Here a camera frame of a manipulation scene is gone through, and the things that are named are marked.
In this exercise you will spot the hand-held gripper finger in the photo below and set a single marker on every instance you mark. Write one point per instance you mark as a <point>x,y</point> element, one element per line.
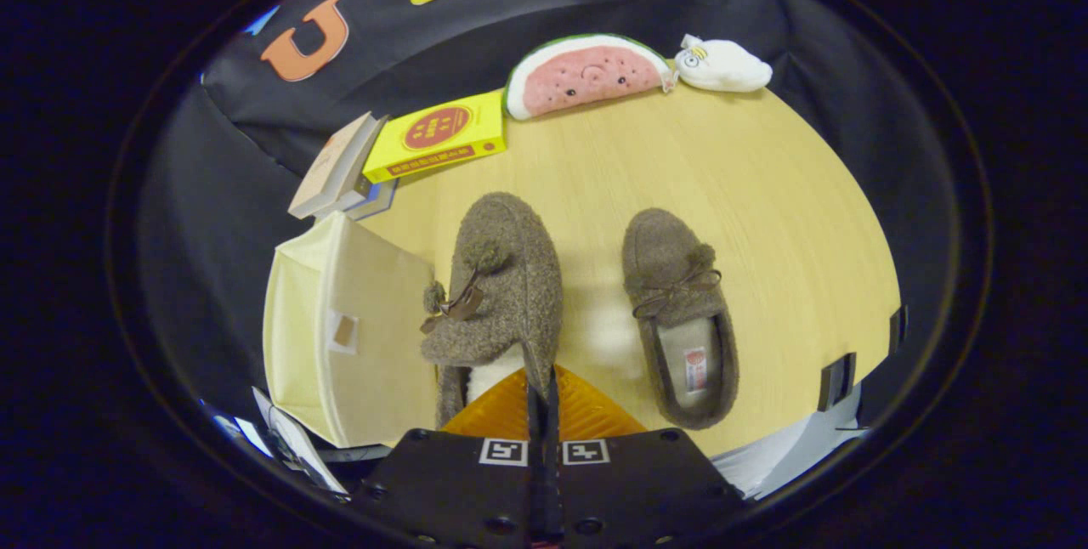
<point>535,489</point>
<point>553,489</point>

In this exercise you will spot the yellow book with red circle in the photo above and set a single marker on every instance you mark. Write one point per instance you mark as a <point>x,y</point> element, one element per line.
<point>433,133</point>

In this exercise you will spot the black table edge bracket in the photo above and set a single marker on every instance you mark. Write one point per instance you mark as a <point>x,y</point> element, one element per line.
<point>898,330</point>
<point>837,383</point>

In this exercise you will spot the blue printed board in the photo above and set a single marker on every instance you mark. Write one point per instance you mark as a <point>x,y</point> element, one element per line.
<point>293,443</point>

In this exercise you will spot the watermelon slice plush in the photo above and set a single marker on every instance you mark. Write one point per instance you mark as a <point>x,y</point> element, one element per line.
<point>586,77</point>

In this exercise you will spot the blue cover book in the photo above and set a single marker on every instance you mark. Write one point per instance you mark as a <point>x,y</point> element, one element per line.
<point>378,200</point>

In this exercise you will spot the cream fabric storage box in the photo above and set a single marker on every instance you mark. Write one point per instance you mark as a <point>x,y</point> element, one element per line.
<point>374,319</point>

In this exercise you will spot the brown fuzzy shoe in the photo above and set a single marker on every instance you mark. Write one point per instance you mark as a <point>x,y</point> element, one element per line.
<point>663,260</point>
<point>510,277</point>

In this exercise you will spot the white plush toy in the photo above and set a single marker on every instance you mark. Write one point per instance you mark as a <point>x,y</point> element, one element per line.
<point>731,66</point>

